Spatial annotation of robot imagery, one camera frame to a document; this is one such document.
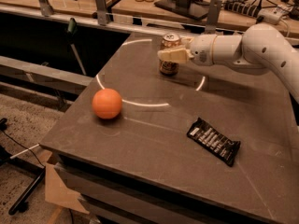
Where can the white power adapter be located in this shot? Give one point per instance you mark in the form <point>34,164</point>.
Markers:
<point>272,16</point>

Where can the black snack bar wrapper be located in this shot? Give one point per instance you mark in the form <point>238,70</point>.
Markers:
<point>202,133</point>

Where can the black power strip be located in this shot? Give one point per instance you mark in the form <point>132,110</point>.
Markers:
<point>242,8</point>

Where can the black chair base leg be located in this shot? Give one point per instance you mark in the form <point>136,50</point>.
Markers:
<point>21,205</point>

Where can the right metal bracket post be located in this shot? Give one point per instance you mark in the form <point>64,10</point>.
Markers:
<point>212,16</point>

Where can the left metal bracket post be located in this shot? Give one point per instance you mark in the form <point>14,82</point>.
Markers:
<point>46,8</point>

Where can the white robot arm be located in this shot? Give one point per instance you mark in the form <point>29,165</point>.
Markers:
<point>262,47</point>

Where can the orange soda can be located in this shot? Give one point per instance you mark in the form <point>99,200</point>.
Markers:
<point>168,41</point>

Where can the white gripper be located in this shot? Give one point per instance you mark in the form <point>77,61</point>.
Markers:
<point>201,49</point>

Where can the black monitor stand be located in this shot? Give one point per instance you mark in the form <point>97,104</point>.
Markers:
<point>185,8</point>

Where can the middle metal bracket post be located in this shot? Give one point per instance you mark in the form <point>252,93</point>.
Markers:
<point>101,12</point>

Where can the orange ball fruit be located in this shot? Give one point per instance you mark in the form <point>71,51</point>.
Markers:
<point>107,104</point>

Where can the metal bracket post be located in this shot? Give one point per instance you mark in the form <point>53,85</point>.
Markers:
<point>46,8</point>
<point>212,16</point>
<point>101,12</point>

